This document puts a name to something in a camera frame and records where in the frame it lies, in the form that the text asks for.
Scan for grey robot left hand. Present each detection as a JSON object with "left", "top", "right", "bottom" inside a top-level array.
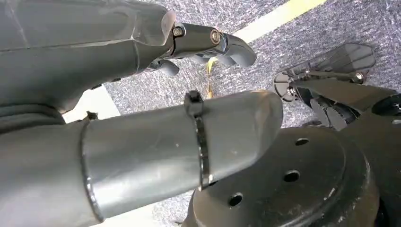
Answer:
[{"left": 0, "top": 0, "right": 284, "bottom": 227}]

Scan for white desk foot bar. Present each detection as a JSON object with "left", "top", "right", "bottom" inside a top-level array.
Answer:
[{"left": 61, "top": 84, "right": 195, "bottom": 227}]

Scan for black robot foot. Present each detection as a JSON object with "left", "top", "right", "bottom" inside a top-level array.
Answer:
[{"left": 273, "top": 42, "right": 377, "bottom": 103}]

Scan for black cable tie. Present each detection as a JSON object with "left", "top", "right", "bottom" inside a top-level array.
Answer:
[{"left": 183, "top": 90, "right": 214, "bottom": 192}]

